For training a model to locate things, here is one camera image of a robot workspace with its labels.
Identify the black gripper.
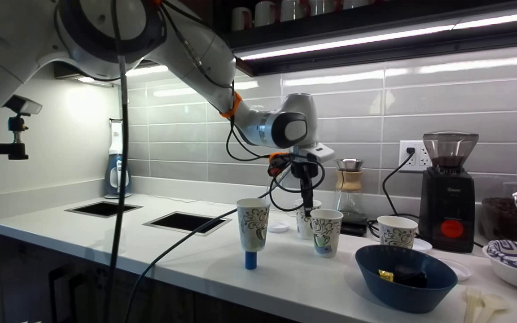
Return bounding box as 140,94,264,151
286,155,327,219

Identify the patterned paper cup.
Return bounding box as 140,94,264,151
236,198,271,255
309,207,345,261

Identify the glass pour-over carafe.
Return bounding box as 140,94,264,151
334,156,367,225

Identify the white round lid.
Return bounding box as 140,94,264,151
268,221,291,235

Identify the black coffee scale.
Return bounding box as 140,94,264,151
340,219,372,237

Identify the blue cylinder stand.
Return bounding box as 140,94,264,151
243,250,261,271

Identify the white patterned mug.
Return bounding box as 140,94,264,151
376,214,420,252

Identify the white saucer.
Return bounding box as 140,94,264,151
410,237,437,255

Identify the black object in bowl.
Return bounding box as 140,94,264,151
392,264,429,289

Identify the dark blue bowl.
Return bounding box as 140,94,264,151
354,244,460,316

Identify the black coffee grinder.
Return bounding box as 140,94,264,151
419,131,481,255

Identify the under-cabinet light strip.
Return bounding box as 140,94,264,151
234,6,517,65

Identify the white shelf mug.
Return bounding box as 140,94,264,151
254,0,280,29
279,0,304,24
230,4,254,34

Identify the soap dispenser bottle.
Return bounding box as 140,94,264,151
103,117,135,199

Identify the dark glass container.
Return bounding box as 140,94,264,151
478,196,517,243

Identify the dark base cabinet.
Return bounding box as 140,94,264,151
0,232,309,323

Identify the orange cable sleeve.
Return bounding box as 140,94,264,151
268,149,291,180

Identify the black grinder power cord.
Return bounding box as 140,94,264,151
379,147,424,223

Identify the white wall socket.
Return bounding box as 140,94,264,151
397,138,435,174

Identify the long teal power cable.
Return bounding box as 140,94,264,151
122,178,284,323

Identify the dark wall shelf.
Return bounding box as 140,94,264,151
212,0,517,77

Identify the black hanging cable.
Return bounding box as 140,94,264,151
103,0,131,323

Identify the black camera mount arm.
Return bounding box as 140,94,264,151
0,115,31,162

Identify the small black camera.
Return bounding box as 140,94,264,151
2,94,45,119

